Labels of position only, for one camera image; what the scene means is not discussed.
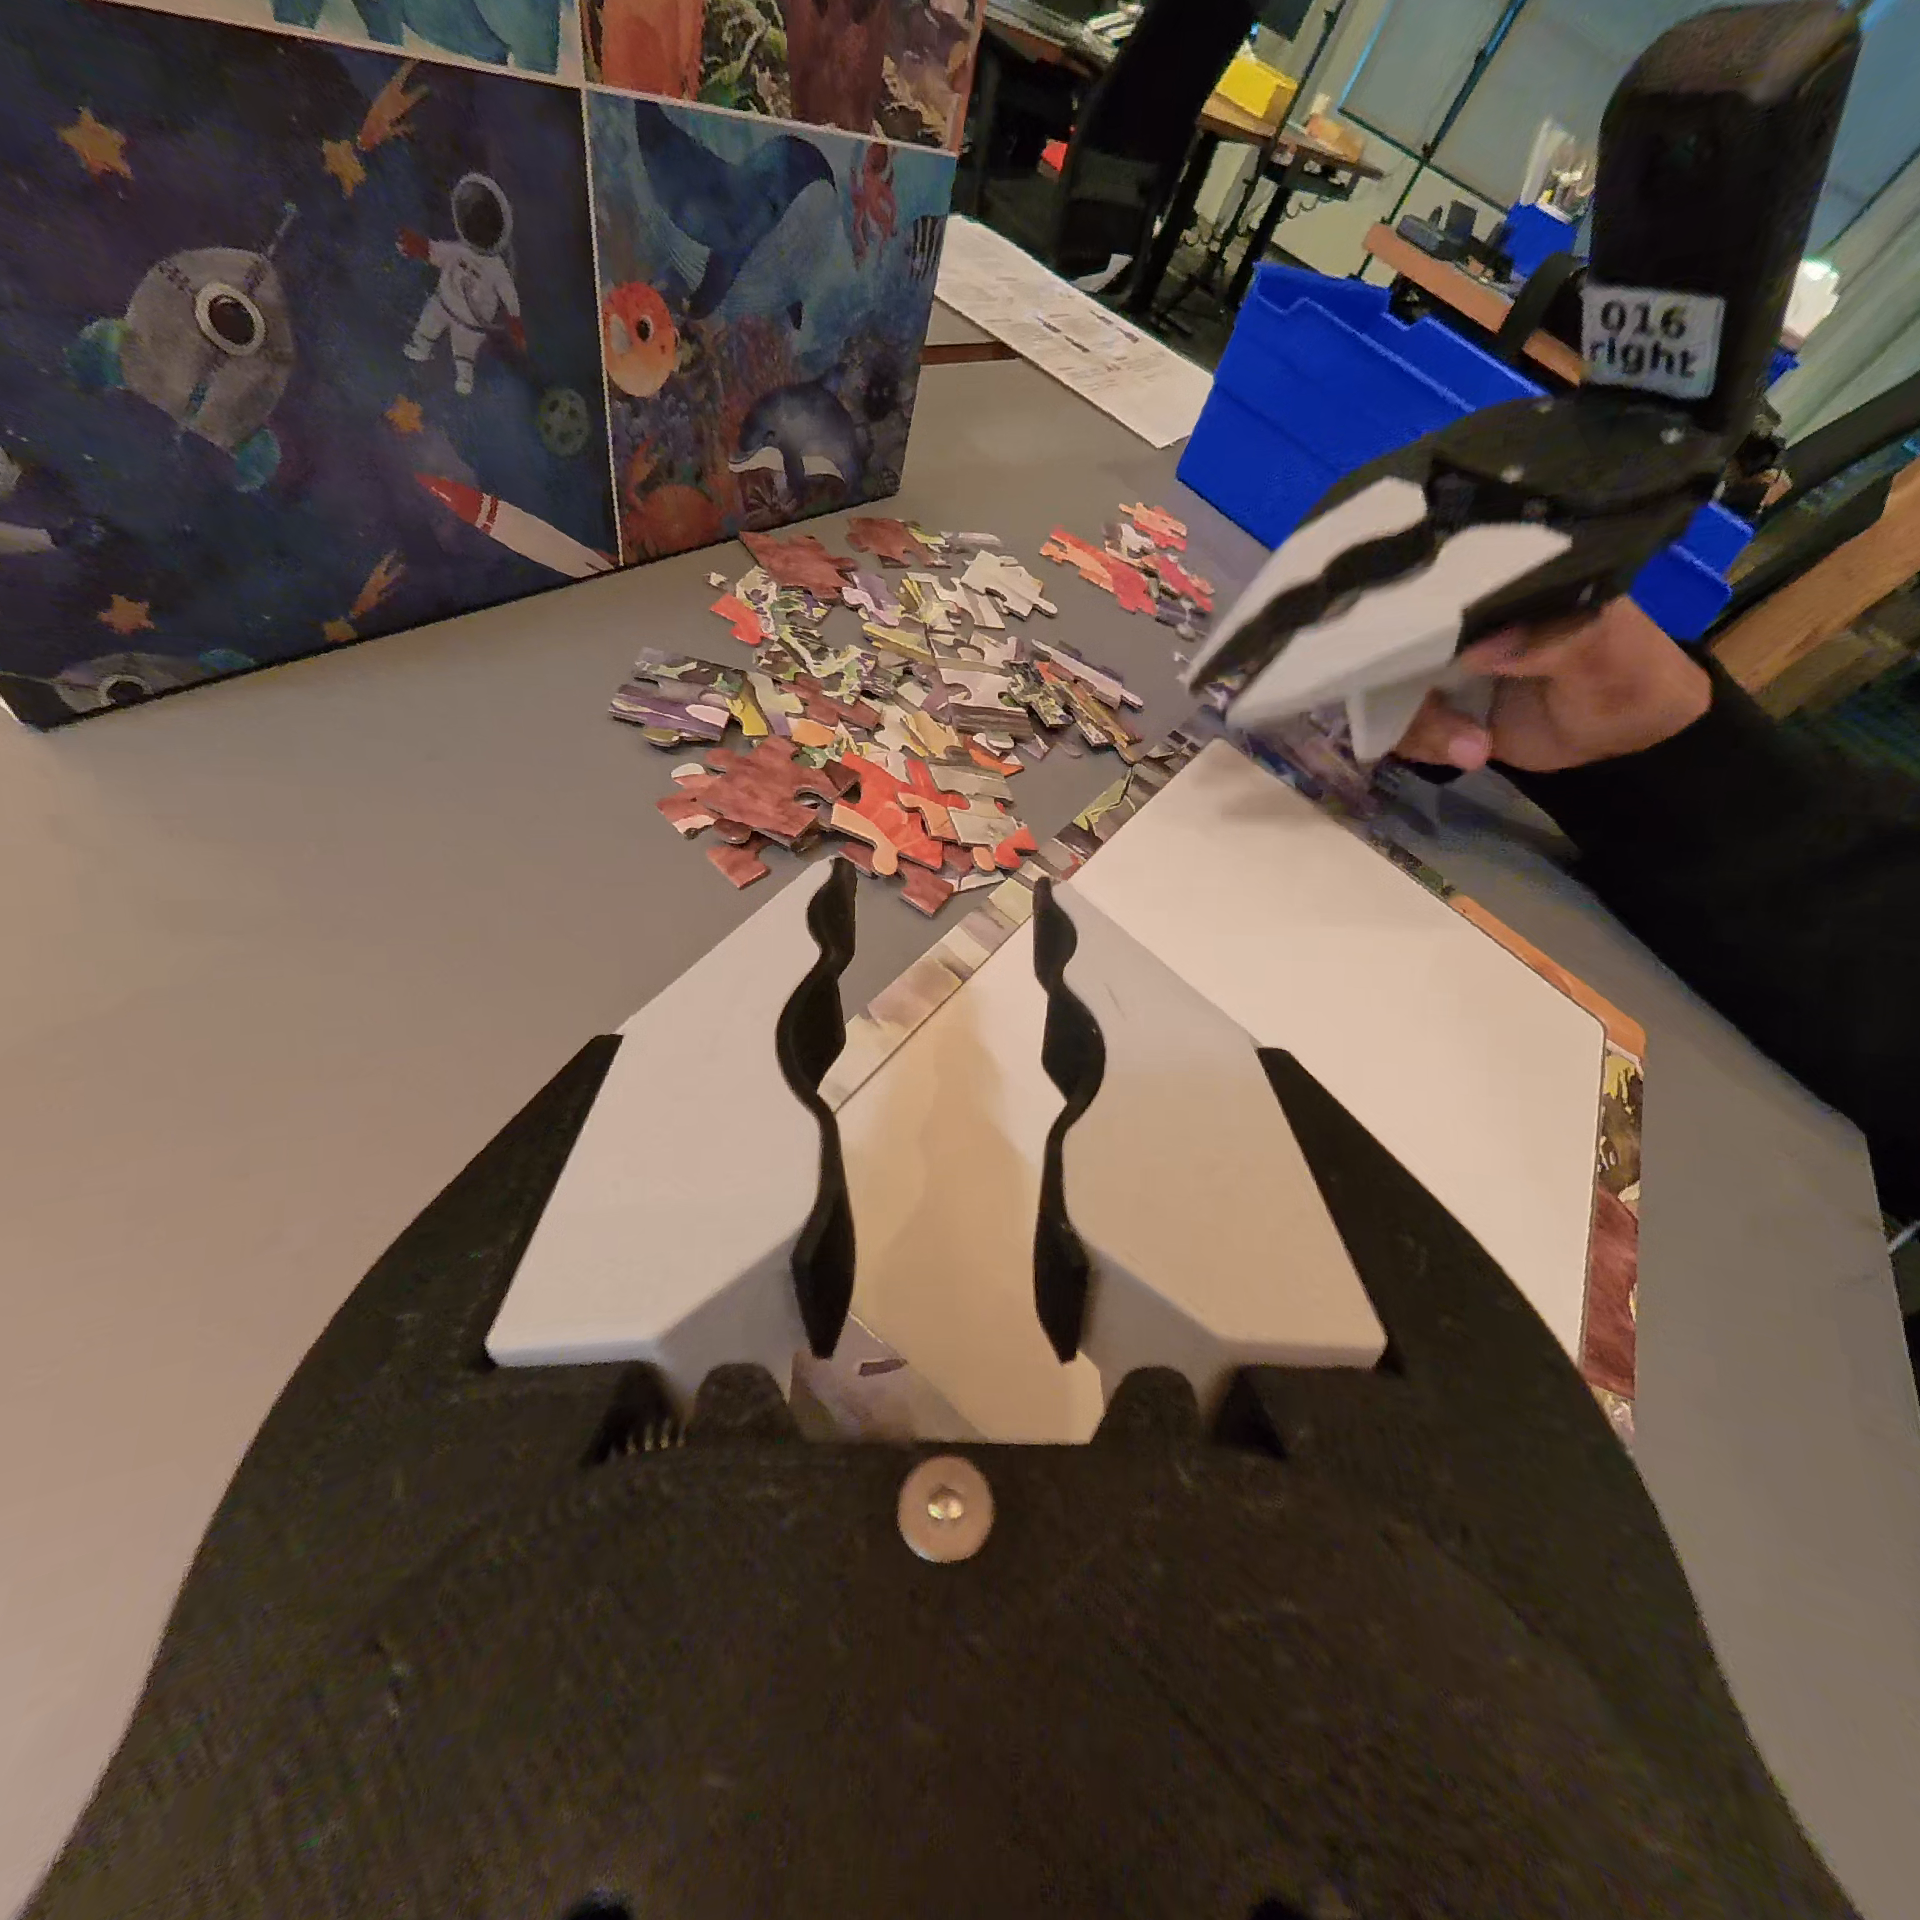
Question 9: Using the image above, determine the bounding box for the small blue bin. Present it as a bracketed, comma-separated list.
[1496, 198, 1594, 282]

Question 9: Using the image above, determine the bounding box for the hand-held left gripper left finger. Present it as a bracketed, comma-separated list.
[485, 856, 861, 1386]

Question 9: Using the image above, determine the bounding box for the illustrated cardboard puzzle box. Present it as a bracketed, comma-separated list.
[0, 0, 991, 733]

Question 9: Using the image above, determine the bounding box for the printed paper sheet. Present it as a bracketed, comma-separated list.
[928, 213, 1216, 450]

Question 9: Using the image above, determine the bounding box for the person's right forearm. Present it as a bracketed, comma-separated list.
[1511, 637, 1920, 1190]

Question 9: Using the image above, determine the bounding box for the blue plastic bin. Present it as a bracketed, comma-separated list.
[1171, 261, 1760, 643]

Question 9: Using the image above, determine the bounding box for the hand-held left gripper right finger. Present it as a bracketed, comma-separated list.
[1031, 877, 1391, 1376]

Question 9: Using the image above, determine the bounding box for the black office chair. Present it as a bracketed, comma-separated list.
[1047, 0, 1262, 282]

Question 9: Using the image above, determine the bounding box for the wooden beam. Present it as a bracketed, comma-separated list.
[1706, 456, 1920, 701]

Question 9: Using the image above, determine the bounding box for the background wooden desk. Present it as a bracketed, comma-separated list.
[1198, 104, 1391, 328]

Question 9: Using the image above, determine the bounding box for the jigsaw puzzle frame board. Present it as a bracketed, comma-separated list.
[785, 710, 1647, 1451]

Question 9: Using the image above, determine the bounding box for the pile of jigsaw puzzle pieces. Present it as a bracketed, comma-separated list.
[606, 500, 1222, 920]

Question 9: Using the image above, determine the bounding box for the person's right hand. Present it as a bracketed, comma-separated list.
[1399, 589, 1721, 782]

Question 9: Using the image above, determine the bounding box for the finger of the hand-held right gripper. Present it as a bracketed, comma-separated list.
[1182, 481, 1442, 688]
[1198, 525, 1579, 761]

